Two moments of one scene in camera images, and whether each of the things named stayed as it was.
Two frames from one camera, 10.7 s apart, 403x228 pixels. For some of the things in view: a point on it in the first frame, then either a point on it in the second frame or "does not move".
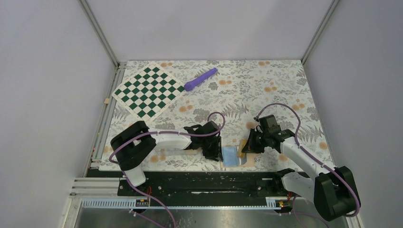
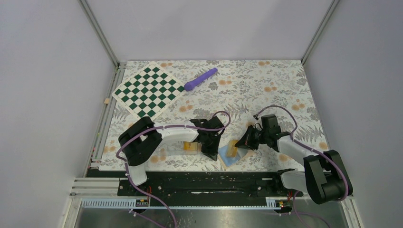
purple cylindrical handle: [189, 86] does not move
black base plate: [205, 189] does not move
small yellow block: [240, 154] -> [232, 149]
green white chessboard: [149, 92] does not move
